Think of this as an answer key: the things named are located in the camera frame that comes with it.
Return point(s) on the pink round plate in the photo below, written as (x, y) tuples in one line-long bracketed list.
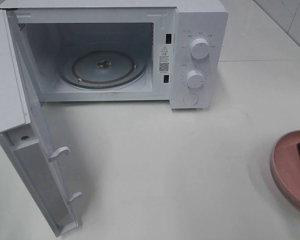
[(285, 166)]

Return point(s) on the round white door-open button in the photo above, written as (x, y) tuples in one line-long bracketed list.
[(191, 99)]

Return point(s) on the white microwave door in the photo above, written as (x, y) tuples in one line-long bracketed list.
[(24, 133)]

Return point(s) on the upper white power knob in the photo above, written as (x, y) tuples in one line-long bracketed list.
[(199, 48)]

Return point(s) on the white microwave oven body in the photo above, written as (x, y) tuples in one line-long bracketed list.
[(167, 26)]

